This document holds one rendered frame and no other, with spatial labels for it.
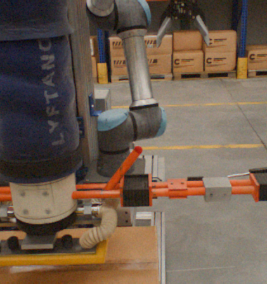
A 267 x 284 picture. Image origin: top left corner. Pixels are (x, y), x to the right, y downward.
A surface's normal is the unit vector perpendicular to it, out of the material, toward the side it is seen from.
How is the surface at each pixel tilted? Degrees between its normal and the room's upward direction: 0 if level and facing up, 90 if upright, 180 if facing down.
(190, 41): 90
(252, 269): 0
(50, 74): 109
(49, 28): 69
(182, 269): 0
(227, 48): 92
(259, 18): 90
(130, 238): 0
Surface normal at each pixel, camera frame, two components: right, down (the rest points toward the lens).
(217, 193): -0.02, 0.35
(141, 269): -0.04, -0.93
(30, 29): 0.36, 0.00
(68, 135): 0.79, -0.01
